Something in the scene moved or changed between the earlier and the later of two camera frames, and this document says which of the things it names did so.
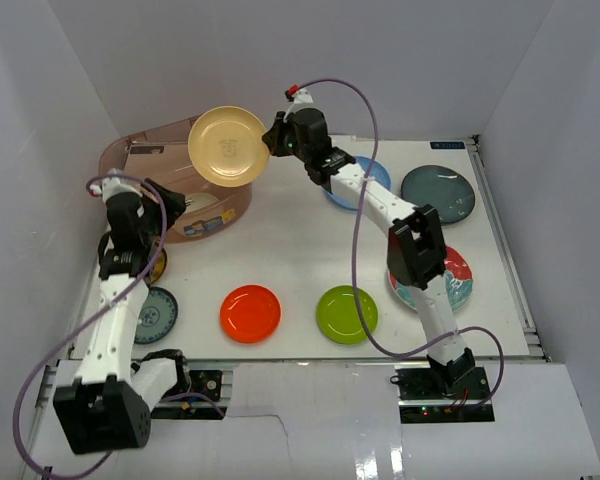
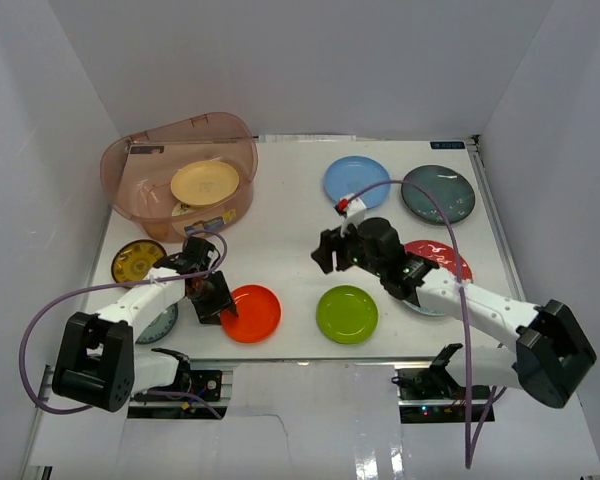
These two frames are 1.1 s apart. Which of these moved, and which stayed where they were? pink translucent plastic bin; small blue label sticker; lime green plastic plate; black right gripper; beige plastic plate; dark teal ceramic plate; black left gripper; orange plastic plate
Moved: beige plastic plate; black right gripper; black left gripper
Stayed: pink translucent plastic bin; lime green plastic plate; dark teal ceramic plate; small blue label sticker; orange plastic plate
